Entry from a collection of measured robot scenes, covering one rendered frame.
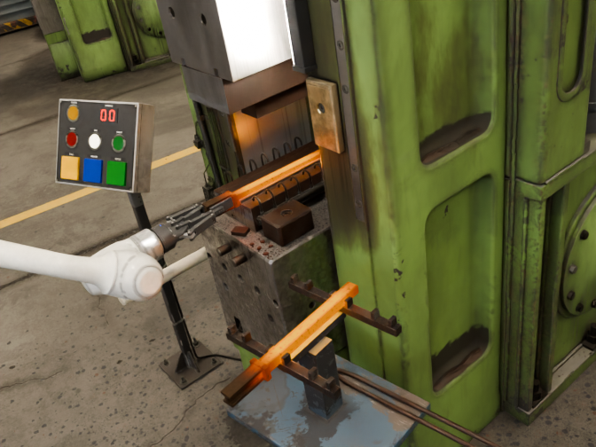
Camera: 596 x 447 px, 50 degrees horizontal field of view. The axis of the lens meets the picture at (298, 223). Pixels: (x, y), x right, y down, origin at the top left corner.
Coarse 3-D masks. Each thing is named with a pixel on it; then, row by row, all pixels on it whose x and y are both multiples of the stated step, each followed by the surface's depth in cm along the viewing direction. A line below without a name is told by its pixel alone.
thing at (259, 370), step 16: (352, 288) 146; (336, 304) 143; (304, 320) 140; (320, 320) 140; (288, 336) 136; (304, 336) 137; (272, 352) 133; (288, 352) 134; (256, 368) 129; (272, 368) 131; (240, 384) 126; (256, 384) 129; (224, 400) 126; (240, 400) 126
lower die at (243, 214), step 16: (288, 160) 196; (240, 176) 194; (256, 176) 190; (288, 176) 186; (304, 176) 185; (320, 176) 187; (256, 192) 180; (288, 192) 181; (240, 208) 180; (256, 208) 176; (256, 224) 178
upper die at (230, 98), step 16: (288, 64) 166; (192, 80) 167; (208, 80) 160; (224, 80) 155; (240, 80) 158; (256, 80) 161; (272, 80) 164; (288, 80) 167; (304, 80) 171; (192, 96) 171; (208, 96) 164; (224, 96) 157; (240, 96) 160; (256, 96) 163; (224, 112) 161
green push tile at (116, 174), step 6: (108, 162) 203; (114, 162) 202; (120, 162) 201; (126, 162) 200; (108, 168) 203; (114, 168) 202; (120, 168) 201; (126, 168) 201; (108, 174) 203; (114, 174) 202; (120, 174) 201; (126, 174) 201; (108, 180) 203; (114, 180) 202; (120, 180) 201
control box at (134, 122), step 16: (64, 112) 211; (80, 112) 208; (96, 112) 205; (112, 112) 202; (128, 112) 199; (144, 112) 200; (64, 128) 212; (80, 128) 209; (96, 128) 205; (112, 128) 202; (128, 128) 200; (144, 128) 201; (64, 144) 212; (80, 144) 209; (112, 144) 202; (128, 144) 200; (144, 144) 202; (80, 160) 209; (112, 160) 203; (128, 160) 200; (144, 160) 203; (80, 176) 210; (128, 176) 201; (144, 176) 204
